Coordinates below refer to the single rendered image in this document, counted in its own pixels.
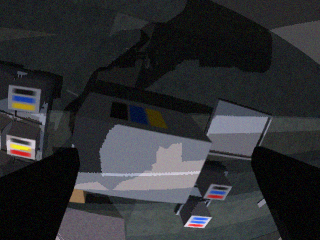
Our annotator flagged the brown rectangular block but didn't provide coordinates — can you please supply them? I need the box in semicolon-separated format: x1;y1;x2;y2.
69;189;87;203

